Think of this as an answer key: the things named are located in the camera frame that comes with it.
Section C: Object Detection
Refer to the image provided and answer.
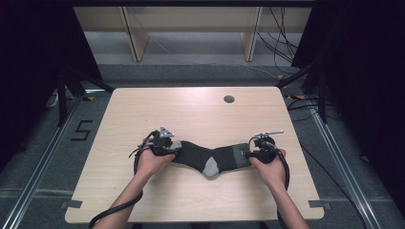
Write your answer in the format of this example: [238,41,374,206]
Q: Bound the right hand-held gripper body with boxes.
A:
[249,129,285,165]

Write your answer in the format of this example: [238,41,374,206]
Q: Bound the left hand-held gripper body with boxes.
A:
[147,125,176,156]

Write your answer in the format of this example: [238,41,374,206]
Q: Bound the person's right hand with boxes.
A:
[248,149,288,193]

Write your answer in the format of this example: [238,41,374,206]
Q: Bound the person's left hand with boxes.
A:
[135,147,177,183]

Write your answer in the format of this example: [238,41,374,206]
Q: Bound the black metal stand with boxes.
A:
[275,60,329,125]
[55,66,116,128]

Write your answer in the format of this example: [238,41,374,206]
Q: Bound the black curtain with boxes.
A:
[290,0,405,220]
[0,0,104,173]

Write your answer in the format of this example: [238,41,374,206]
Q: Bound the right hand-held gripper black cable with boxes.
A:
[247,135,291,229]

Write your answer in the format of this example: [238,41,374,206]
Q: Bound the hand-held gripper black cable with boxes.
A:
[88,129,160,229]
[247,135,291,229]

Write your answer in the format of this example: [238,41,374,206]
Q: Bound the black floor cables by stand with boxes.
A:
[286,96,319,123]

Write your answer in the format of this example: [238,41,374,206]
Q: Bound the black floor cable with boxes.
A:
[299,142,369,229]

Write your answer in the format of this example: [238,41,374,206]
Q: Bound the aluminium floor rail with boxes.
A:
[307,101,380,229]
[1,94,82,229]

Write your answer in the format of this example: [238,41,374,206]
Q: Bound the left hand-held gripper black cable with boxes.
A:
[88,129,160,229]

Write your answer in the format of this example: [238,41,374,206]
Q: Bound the bundle of hanging black cables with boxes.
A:
[256,6,300,75]

